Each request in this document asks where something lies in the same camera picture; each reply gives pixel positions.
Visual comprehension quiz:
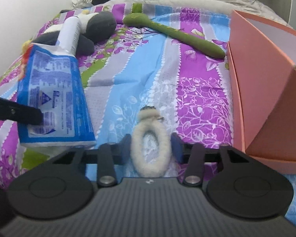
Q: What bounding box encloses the striped floral bedsheet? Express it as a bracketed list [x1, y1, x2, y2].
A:
[0, 2, 296, 228]

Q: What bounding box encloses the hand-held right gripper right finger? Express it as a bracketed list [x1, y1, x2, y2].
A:
[171, 133, 250, 186]

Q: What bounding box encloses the grey and white plush toy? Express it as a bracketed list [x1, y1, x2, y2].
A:
[22, 11, 118, 56]

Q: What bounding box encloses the green plush massage stick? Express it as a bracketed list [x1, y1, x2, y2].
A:
[123, 13, 226, 59]

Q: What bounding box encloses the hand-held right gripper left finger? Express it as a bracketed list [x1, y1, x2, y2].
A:
[52, 133, 132, 187]

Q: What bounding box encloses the white crumpled cloth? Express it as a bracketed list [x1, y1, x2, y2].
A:
[71, 0, 89, 9]

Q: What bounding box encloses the blue tissue pack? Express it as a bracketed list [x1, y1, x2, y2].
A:
[17, 43, 97, 153]

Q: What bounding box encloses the white spray can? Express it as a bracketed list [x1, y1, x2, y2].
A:
[55, 15, 81, 56]

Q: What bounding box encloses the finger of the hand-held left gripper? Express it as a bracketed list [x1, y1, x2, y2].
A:
[0, 94, 44, 126]

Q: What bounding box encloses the white fluffy ring keychain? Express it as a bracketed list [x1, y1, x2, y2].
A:
[130, 106, 171, 178]

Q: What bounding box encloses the orange cardboard box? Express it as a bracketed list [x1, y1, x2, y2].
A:
[226, 10, 296, 176]

